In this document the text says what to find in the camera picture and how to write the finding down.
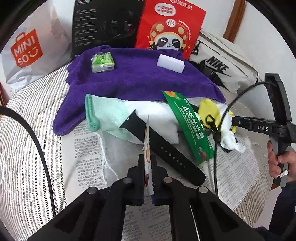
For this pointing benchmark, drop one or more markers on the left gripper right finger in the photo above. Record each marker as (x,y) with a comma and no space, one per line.
(197,214)

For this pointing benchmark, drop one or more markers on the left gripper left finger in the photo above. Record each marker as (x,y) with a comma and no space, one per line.
(97,214)

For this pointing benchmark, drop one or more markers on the small snack packet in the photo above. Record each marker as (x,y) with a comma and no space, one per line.
(147,162)

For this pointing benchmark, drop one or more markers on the green label strip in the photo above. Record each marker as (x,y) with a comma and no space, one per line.
(191,126)

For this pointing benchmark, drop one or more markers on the yellow black mask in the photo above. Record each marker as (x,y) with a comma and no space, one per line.
(211,113)

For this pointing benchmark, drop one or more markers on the mint green sock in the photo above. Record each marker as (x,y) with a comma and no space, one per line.
(108,114)

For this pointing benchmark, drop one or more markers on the white sock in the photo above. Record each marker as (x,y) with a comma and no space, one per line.
(164,122)

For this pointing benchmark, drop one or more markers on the white sponge block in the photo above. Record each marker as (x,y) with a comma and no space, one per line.
(171,63)

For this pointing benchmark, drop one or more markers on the green tissue pack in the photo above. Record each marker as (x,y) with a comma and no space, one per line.
(102,62)

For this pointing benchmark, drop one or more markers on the person's right hand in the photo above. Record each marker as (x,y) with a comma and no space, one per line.
(274,161)

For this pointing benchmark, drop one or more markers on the newspaper sheet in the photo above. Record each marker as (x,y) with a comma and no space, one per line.
(99,159)

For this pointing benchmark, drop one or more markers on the white Nike waist bag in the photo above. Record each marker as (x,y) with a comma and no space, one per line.
(223,62)

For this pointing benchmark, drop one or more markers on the purple fleece towel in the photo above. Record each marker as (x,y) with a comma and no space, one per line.
(135,77)

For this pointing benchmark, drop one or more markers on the red panda paper bag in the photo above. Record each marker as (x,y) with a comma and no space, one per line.
(173,25)

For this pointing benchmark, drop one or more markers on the white Miniso shopping bag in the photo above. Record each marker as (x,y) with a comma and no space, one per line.
(39,46)

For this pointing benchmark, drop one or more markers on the black headset box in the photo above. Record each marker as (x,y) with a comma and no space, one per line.
(105,22)

